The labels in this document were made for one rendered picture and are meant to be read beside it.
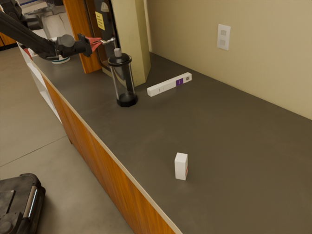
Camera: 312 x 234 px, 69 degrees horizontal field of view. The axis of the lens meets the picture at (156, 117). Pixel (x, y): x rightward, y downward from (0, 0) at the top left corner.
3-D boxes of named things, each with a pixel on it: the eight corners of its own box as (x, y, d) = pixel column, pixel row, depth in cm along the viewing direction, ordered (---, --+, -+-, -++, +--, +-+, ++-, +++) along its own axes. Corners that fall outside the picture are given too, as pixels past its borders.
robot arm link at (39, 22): (10, 5, 116) (7, 13, 110) (34, 1, 117) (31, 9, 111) (22, 27, 125) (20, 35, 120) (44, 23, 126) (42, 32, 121)
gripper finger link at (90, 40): (103, 35, 109) (84, 40, 105) (106, 49, 113) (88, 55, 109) (96, 32, 113) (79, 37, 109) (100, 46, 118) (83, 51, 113)
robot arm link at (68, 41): (42, 42, 103) (45, 60, 102) (42, 29, 93) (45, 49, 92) (70, 42, 108) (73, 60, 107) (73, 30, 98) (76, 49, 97)
